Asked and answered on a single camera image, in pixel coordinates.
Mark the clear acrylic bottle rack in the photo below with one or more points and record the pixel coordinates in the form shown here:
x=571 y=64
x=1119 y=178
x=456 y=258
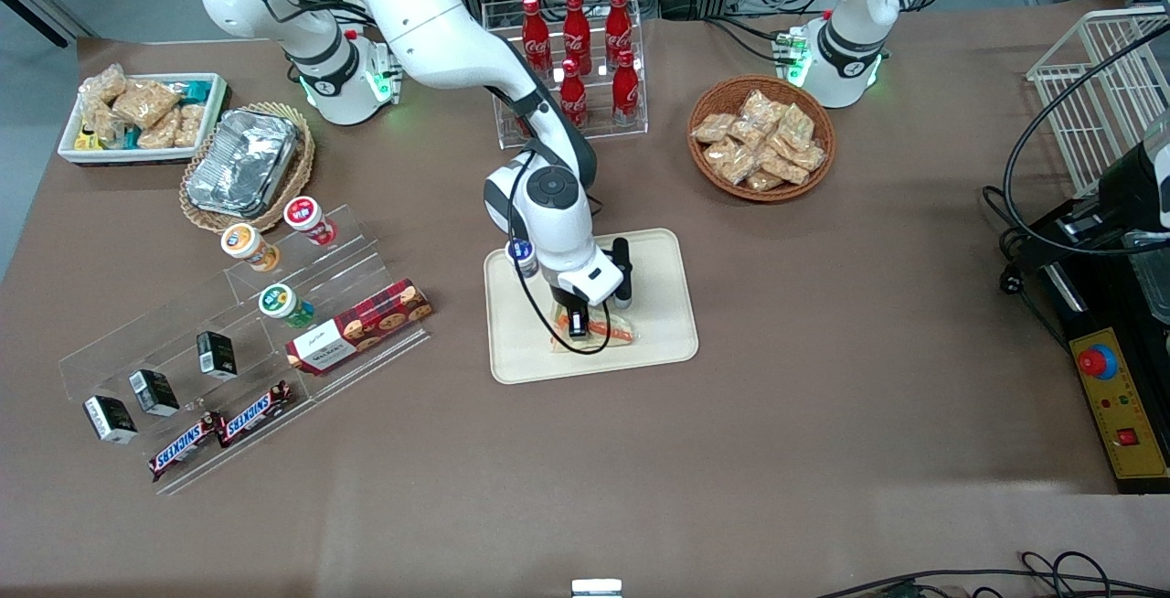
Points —
x=548 y=127

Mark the clear acrylic tiered display stand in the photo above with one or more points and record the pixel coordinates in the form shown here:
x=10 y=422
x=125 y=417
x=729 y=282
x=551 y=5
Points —
x=183 y=324

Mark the cream plastic tray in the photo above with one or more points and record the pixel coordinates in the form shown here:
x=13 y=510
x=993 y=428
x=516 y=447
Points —
x=658 y=305

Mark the green lid yogurt bottle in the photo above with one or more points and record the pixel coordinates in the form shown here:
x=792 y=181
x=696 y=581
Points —
x=283 y=304

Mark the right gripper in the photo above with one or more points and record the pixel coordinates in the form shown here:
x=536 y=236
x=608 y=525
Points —
x=577 y=317

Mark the round wicker basket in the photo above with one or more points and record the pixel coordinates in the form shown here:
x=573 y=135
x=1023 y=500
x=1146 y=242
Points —
x=708 y=177

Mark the blue lid yogurt bottle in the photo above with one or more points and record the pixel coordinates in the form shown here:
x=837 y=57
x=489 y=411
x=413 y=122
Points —
x=526 y=260

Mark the yellow snack packet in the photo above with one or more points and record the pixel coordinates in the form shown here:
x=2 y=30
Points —
x=85 y=139

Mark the oval wicker basket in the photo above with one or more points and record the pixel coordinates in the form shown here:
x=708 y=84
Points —
x=302 y=168

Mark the Snickers chocolate bar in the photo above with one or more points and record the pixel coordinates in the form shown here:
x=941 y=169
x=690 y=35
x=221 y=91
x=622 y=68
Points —
x=183 y=448
x=256 y=411

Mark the white rectangular bin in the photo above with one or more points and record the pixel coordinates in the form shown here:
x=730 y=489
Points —
x=215 y=109

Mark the black and grey machine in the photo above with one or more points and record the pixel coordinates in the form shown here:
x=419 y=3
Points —
x=1133 y=196

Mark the red plaid cookie box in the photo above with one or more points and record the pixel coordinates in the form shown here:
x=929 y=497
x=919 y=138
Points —
x=366 y=324

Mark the plastic sandwich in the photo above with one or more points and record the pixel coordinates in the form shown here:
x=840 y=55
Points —
x=612 y=331

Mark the teal snack packet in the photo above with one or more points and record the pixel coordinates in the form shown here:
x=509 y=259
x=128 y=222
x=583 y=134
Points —
x=195 y=88

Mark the red Coca-Cola bottle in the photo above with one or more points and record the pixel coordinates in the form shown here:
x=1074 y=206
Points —
x=619 y=24
x=576 y=29
x=573 y=93
x=626 y=86
x=536 y=36

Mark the orange lid yogurt bottle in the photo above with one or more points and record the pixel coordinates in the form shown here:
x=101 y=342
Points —
x=247 y=246

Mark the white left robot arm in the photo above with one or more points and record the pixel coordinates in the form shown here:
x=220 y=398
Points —
x=855 y=49

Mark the aluminium foil container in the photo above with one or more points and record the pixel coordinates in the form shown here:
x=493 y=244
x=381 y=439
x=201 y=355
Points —
x=242 y=164

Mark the small white grey device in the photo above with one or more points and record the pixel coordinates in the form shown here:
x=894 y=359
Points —
x=596 y=588

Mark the red lid yogurt bottle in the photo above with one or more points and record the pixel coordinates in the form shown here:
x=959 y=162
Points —
x=308 y=218

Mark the clear bag of snacks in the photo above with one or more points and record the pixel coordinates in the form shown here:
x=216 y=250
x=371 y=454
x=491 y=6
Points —
x=102 y=125
x=713 y=129
x=157 y=133
x=779 y=165
x=146 y=102
x=731 y=159
x=190 y=125
x=809 y=157
x=102 y=84
x=759 y=109
x=795 y=127

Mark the small black box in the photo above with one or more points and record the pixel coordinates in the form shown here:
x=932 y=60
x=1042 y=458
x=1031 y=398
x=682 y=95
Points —
x=110 y=419
x=154 y=393
x=217 y=354

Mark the yellow control box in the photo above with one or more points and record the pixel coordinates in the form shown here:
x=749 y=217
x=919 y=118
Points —
x=1120 y=415

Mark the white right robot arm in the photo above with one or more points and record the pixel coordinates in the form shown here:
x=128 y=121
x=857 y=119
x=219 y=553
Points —
x=439 y=22

